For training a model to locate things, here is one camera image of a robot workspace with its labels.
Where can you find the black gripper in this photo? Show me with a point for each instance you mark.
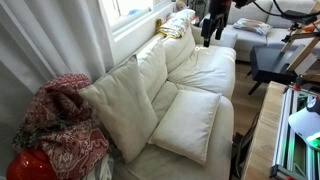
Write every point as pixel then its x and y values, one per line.
pixel 214 24

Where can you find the large beige throw pillow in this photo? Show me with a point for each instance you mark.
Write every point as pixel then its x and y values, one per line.
pixel 123 107

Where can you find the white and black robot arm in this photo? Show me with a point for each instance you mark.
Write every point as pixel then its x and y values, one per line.
pixel 219 12

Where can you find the patterned pillow on sofa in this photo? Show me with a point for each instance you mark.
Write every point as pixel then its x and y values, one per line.
pixel 252 26

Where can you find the beige fabric couch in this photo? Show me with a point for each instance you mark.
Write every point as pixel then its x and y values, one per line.
pixel 208 69

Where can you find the small beige throw pillow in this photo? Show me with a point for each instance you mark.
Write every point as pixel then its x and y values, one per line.
pixel 186 127

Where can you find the far beige back cushion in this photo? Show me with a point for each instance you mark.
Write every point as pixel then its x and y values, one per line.
pixel 178 50

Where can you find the beige cushion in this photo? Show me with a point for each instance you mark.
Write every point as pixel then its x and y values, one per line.
pixel 152 67
pixel 178 50

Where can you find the colourful folded blanket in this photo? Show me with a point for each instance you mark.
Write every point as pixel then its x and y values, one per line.
pixel 176 24

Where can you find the dark navy coffee table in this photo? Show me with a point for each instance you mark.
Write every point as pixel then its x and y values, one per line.
pixel 271 64

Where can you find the near beige back cushion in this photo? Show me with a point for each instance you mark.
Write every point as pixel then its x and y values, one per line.
pixel 152 67

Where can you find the light grey sectional sofa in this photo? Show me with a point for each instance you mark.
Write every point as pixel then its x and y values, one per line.
pixel 269 12

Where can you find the white curtain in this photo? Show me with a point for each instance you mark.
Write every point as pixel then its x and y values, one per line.
pixel 39 41

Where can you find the red patterned blanket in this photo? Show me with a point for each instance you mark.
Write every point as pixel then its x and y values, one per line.
pixel 60 122

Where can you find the shiny red bag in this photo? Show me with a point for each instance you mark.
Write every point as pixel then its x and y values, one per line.
pixel 30 164

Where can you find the wooden stand frame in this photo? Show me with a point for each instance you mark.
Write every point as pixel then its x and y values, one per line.
pixel 302 59

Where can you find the black camera on stand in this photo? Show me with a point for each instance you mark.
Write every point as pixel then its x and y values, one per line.
pixel 299 17

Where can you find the white window frame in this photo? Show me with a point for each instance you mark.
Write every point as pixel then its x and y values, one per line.
pixel 129 23

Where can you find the aluminium frame rail rig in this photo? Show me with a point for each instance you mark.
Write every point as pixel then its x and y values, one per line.
pixel 293 158

